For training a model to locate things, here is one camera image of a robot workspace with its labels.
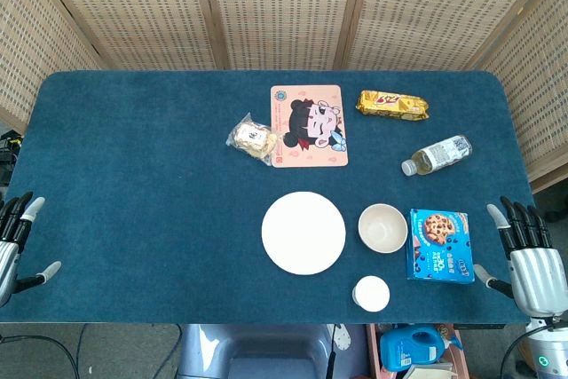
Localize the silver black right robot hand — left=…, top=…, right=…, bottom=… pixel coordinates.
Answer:
left=472, top=194, right=567, bottom=320

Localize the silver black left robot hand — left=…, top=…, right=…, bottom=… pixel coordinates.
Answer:
left=0, top=191, right=62, bottom=308

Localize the off-white bowl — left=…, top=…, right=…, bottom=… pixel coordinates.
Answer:
left=358, top=203, right=409, bottom=255

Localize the white leaf-print paper cup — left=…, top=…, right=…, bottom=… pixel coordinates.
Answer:
left=351, top=275, right=391, bottom=312

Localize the white perforated plate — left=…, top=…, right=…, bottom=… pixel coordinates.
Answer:
left=332, top=324, right=352, bottom=353

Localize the white round plate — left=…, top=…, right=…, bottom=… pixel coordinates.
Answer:
left=260, top=191, right=347, bottom=276

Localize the blue cookie box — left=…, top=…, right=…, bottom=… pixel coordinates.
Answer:
left=405, top=208, right=476, bottom=285

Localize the black equipment box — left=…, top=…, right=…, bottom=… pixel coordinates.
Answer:
left=0, top=129, right=23, bottom=189

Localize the beige book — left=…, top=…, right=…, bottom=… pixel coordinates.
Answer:
left=403, top=360, right=456, bottom=379

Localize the dark blue table cloth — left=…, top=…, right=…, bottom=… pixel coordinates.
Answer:
left=0, top=69, right=561, bottom=325

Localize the blue detergent bottle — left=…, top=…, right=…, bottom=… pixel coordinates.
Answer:
left=379, top=325, right=463, bottom=374

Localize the clear plastic drink bottle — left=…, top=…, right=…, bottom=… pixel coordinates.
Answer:
left=400, top=133, right=473, bottom=177

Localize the pink storage crate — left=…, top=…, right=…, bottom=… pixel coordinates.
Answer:
left=366, top=323, right=471, bottom=379

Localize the woven wooden screen panel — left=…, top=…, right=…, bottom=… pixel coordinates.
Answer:
left=26, top=0, right=230, bottom=72
left=197, top=0, right=372, bottom=72
left=463, top=0, right=568, bottom=193
left=339, top=0, right=556, bottom=72
left=0, top=0, right=106, bottom=131

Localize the yellow snack packet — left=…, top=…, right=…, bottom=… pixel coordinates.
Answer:
left=355, top=90, right=430, bottom=122

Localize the pink cartoon mouse pad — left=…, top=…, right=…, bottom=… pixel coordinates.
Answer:
left=270, top=84, right=350, bottom=170

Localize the clear bag of pastries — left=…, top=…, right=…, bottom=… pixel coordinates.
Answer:
left=225, top=112, right=280, bottom=167

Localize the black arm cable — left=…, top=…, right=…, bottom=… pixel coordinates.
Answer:
left=500, top=324, right=549, bottom=379

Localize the black floor cable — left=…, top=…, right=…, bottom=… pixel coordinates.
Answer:
left=0, top=333, right=86, bottom=379

